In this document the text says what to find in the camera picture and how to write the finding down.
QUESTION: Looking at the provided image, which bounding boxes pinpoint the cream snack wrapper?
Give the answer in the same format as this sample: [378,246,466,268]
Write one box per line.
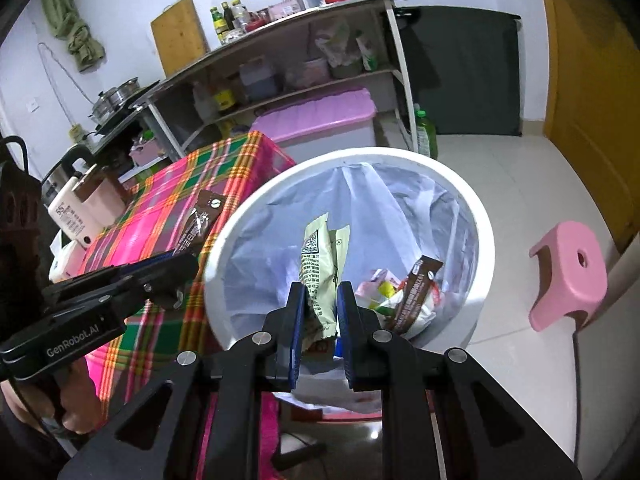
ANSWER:
[298,212,350,340]

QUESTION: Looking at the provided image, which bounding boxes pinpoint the clear plastic bin bag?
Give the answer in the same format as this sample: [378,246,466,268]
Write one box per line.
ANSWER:
[220,160,476,413]

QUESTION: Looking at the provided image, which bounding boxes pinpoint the wooden cutting board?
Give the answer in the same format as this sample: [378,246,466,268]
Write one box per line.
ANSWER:
[151,0,210,78]

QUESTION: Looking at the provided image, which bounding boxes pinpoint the pink lidded storage box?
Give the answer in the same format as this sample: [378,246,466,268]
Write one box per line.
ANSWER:
[250,87,378,161]

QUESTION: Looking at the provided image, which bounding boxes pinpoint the pink small bucket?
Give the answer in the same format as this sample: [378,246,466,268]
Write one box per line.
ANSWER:
[300,57,331,86]

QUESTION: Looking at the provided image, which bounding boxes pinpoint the small pink container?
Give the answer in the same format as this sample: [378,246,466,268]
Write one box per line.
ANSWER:
[131,141,163,167]

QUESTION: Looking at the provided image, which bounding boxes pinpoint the thin white wall cable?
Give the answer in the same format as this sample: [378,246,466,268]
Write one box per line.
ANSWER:
[37,42,81,128]

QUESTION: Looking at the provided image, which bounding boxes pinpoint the green hanging cloth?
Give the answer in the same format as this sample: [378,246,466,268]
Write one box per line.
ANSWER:
[39,0,107,73]

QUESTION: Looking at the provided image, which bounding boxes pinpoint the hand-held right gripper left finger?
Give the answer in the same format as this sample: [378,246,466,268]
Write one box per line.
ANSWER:
[57,281,307,480]

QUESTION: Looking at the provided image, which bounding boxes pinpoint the pink green plaid tablecloth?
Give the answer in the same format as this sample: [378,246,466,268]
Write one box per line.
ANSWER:
[80,131,301,480]

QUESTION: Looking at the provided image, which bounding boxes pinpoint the stainless steel electric kettle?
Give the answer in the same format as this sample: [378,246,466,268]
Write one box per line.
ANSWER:
[40,144,96,196]

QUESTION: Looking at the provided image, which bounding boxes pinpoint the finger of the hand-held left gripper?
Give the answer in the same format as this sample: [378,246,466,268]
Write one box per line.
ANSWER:
[50,254,200,317]
[42,251,176,301]

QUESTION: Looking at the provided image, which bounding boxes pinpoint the person's left hand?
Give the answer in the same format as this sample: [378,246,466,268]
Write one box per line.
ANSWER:
[0,357,103,433]

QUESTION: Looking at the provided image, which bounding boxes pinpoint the white plastic bottle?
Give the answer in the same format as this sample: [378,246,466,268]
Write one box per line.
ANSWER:
[192,82,216,121]

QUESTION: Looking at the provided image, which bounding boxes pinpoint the purple liquid jug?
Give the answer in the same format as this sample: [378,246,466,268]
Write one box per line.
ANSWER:
[239,57,278,101]

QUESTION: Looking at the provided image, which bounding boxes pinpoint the white tissue pack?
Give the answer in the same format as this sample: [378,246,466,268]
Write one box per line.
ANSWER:
[49,232,91,283]

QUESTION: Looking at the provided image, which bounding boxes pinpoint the pink plastic stool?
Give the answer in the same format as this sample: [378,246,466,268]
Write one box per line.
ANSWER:
[529,221,608,332]

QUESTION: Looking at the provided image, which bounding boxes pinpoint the cream electric warmer jug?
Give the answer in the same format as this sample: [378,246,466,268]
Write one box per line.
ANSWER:
[47,175,101,250]

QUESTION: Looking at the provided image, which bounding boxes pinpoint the crumpled white plastic bag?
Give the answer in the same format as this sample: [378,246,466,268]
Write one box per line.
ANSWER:
[315,17,351,66]

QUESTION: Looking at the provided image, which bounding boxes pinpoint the pink jug with brown lid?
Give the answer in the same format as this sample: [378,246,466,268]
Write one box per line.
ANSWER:
[72,164,128,228]

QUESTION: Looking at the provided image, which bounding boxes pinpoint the brown coffee sachet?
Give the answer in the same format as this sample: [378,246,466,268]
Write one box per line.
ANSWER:
[392,255,445,333]
[176,189,225,261]

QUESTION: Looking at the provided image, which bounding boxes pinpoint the pink box on counter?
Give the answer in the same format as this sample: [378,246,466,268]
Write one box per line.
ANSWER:
[267,0,303,22]

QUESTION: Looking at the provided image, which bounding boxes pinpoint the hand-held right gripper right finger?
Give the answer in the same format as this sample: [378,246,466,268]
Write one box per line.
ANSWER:
[336,281,583,480]

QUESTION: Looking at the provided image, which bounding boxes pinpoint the soy sauce bottle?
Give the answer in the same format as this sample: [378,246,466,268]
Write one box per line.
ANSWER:
[212,85,236,111]

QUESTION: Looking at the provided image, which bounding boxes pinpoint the green white detergent bottle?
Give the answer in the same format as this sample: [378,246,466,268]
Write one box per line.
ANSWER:
[356,30,378,72]

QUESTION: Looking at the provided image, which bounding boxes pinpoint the steel pot with lid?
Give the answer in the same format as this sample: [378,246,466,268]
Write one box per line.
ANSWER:
[115,77,141,101]
[89,87,121,123]

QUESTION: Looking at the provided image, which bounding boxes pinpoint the black cloth covered cabinet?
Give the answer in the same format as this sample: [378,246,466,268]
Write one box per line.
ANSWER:
[400,6,523,137]

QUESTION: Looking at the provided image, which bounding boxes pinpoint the green bottle with yellow label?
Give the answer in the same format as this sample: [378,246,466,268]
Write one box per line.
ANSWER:
[209,6,226,45]

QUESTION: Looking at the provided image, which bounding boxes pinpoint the green plastic bottle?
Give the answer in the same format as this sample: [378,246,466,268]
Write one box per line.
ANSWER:
[412,104,439,158]

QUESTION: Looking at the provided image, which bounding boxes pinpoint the yellow wooden door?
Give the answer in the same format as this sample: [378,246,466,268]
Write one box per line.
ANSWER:
[534,0,640,256]

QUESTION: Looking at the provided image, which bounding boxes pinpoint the white round trash bin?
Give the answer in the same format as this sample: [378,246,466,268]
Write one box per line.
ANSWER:
[204,146,493,413]

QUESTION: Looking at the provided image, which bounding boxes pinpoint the grey kitchen counter shelf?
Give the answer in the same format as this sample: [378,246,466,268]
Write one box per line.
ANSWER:
[130,0,418,161]

